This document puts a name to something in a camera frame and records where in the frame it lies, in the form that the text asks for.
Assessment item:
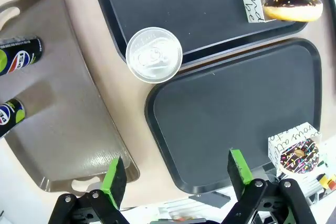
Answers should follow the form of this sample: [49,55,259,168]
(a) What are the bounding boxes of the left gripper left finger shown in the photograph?
[48,155,128,224]

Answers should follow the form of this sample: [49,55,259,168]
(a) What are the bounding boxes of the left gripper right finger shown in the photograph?
[220,149,317,224]

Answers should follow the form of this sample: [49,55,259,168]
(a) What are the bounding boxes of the chocolate donut with sprinkles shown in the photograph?
[279,137,320,175]

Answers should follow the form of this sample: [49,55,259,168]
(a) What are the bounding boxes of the white script-printed paper box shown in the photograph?
[240,0,314,24]
[267,122,322,168]

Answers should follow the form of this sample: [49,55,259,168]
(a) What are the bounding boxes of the black Pepsi can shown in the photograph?
[125,26,183,84]
[0,99,26,138]
[0,36,45,77]

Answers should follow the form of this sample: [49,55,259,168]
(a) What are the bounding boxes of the chocolate donut with nuts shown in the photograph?
[262,0,324,23]

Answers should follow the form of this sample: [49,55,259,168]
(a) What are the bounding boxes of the black plastic tray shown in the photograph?
[144,38,323,195]
[88,0,311,66]

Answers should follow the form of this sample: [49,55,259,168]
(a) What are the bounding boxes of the red yellow small blocks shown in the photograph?
[317,173,336,190]

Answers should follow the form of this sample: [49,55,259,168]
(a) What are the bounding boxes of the brown plastic tray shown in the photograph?
[0,0,141,198]

